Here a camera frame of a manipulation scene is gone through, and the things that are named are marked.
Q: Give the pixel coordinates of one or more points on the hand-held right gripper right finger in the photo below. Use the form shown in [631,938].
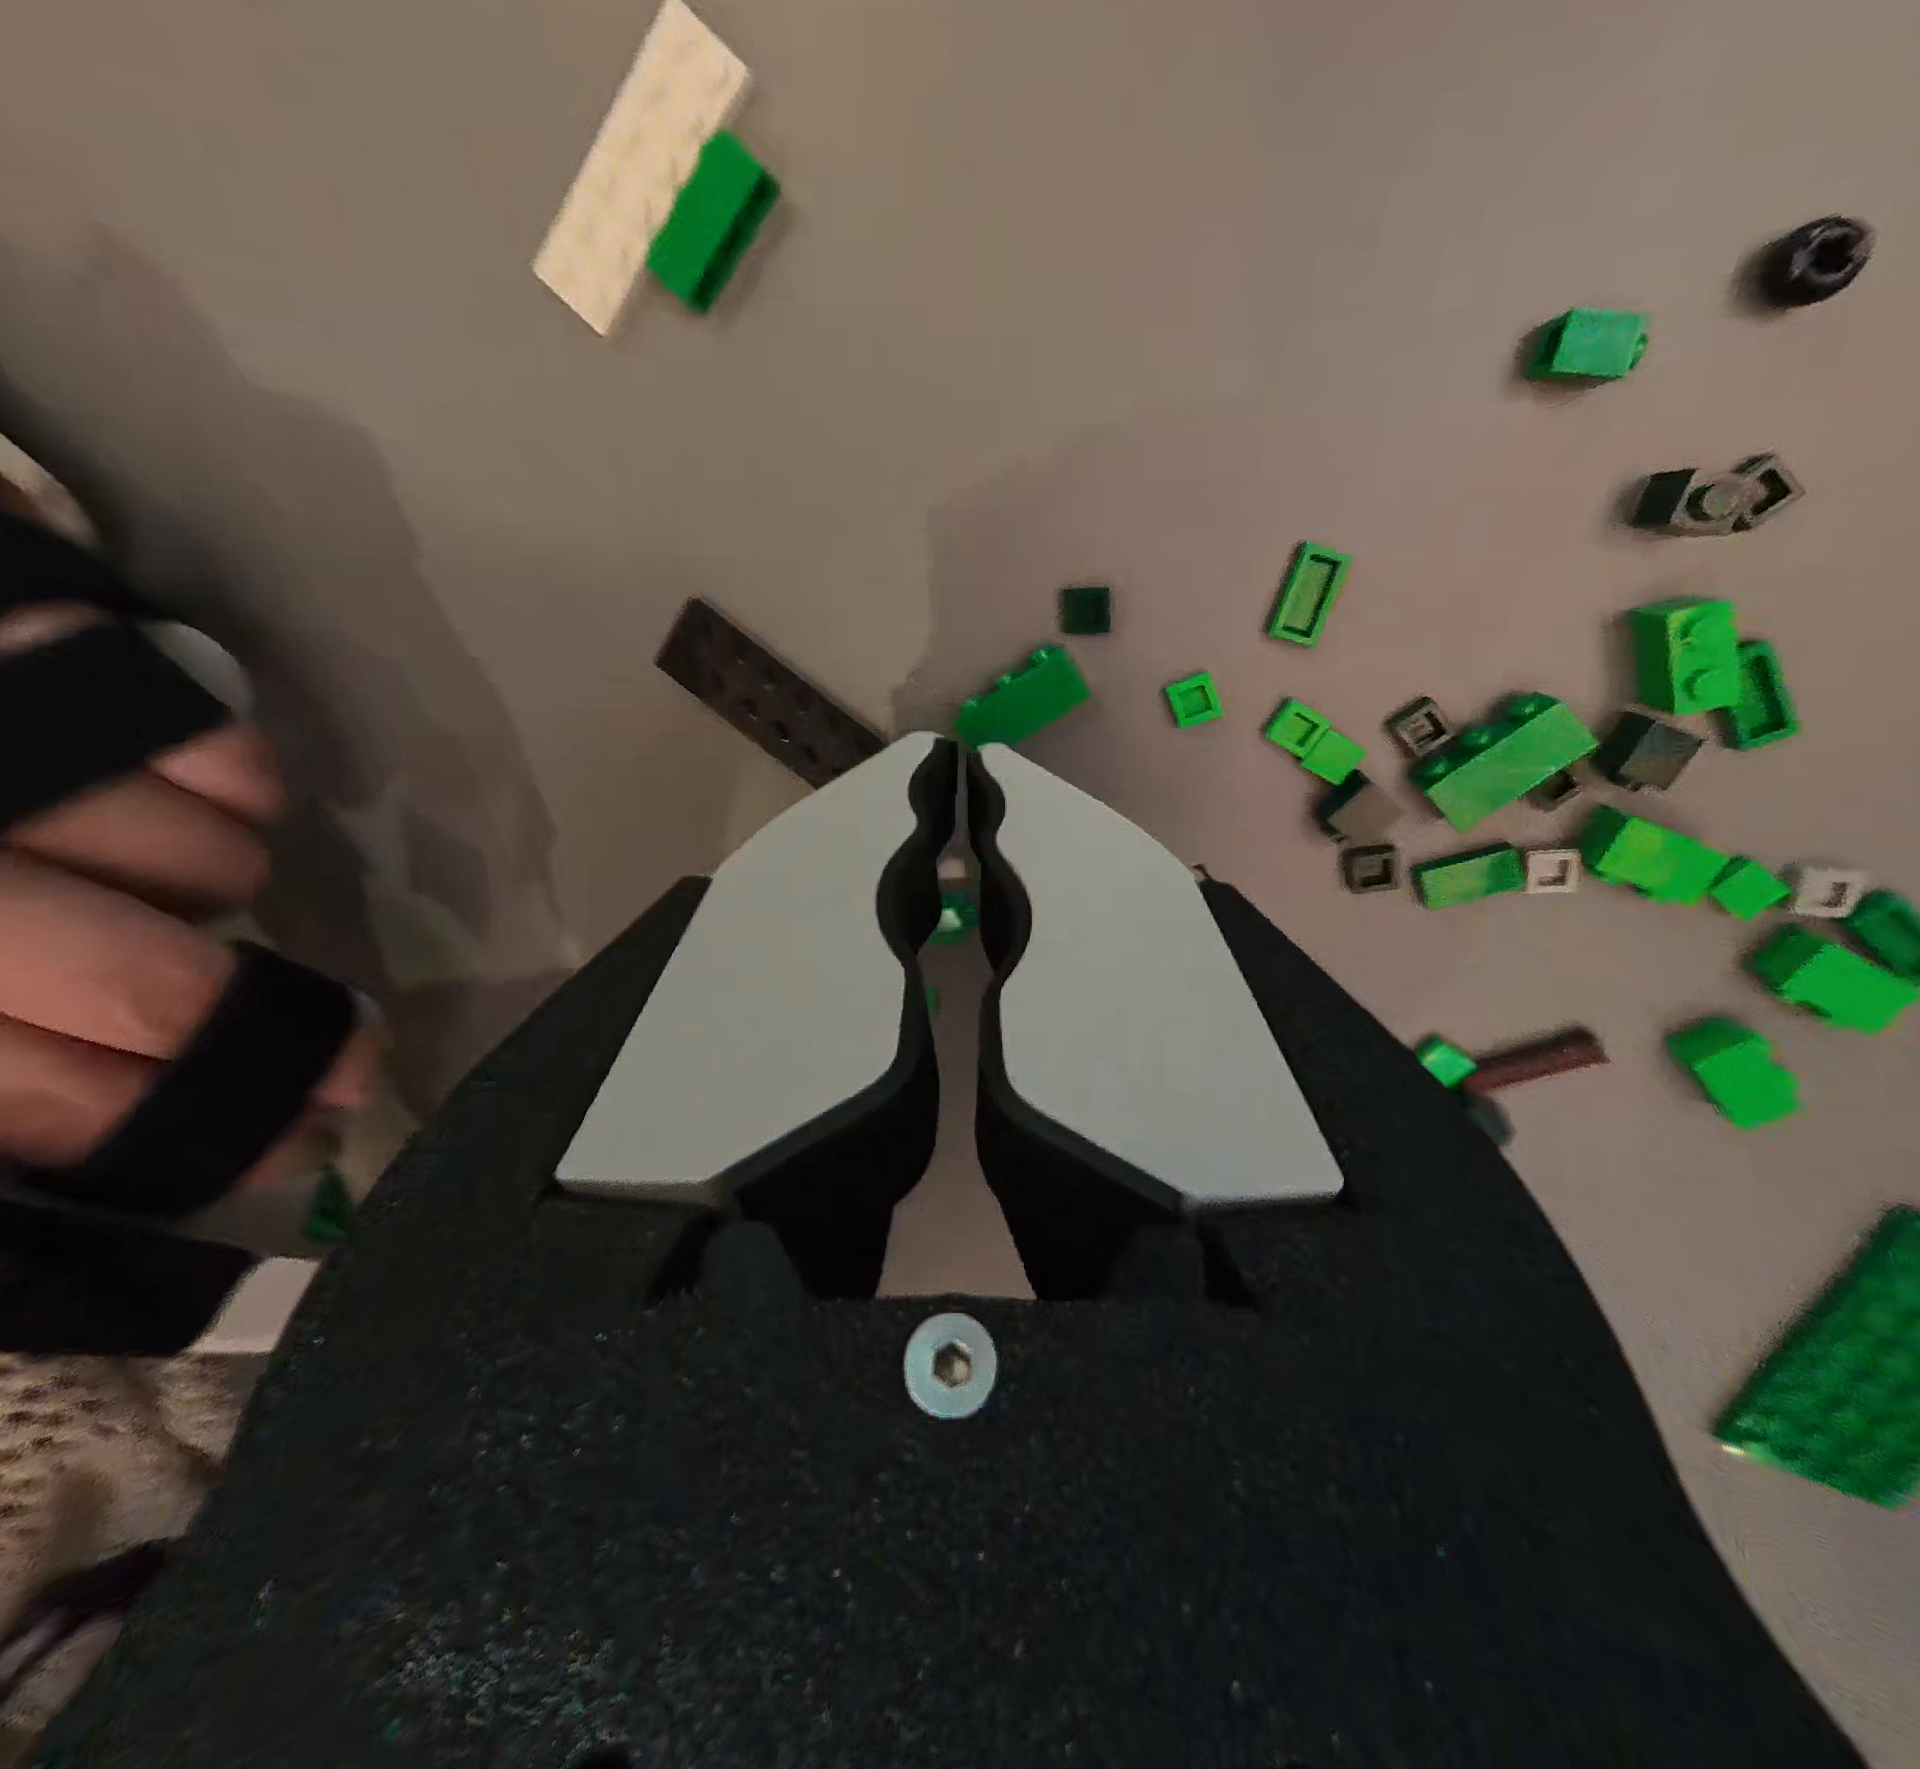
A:
[1154,1034]

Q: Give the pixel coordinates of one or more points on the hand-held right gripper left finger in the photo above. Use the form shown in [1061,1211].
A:
[750,1019]

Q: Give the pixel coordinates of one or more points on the small green lego piece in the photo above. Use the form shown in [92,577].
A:
[327,1207]

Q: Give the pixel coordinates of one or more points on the long black lego plate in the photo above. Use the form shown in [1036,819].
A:
[750,689]

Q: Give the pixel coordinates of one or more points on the green lego brick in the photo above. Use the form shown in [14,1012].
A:
[1028,697]
[712,217]

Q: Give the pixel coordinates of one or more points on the brown lego bar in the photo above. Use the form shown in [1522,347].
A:
[1545,1056]

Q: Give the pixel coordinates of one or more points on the pile of green lego pieces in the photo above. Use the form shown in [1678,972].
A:
[1500,756]

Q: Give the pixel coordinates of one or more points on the large green lego plate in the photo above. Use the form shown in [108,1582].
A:
[1845,1363]

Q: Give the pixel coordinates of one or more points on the white lego plate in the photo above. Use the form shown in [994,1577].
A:
[644,135]

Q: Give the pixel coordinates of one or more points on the black round lego piece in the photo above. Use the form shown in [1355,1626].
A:
[1792,262]

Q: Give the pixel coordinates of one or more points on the person's left hand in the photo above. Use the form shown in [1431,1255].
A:
[90,958]

